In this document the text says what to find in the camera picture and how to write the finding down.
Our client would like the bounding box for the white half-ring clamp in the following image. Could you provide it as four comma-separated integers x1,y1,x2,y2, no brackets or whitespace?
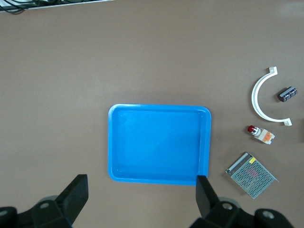
251,67,292,126

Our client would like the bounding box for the black cable bundle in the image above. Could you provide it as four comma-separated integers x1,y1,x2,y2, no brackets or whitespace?
0,0,79,14

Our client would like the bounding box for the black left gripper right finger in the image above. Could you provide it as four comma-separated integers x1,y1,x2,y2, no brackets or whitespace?
191,175,257,228

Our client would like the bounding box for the white table edge rail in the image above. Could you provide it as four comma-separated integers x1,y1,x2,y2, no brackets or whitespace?
0,0,114,14

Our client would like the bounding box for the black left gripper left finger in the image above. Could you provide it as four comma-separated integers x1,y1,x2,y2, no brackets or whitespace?
30,174,89,228

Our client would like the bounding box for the perforated metal power supply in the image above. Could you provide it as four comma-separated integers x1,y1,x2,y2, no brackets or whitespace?
225,152,279,200

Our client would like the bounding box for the blue plastic tray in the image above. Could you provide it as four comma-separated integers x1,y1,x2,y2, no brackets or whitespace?
108,104,212,186

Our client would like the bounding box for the black cylindrical capacitor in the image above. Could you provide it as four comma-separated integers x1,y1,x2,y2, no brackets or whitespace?
277,86,299,103

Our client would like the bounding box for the red push button switch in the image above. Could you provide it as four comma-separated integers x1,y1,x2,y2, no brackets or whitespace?
247,125,276,145

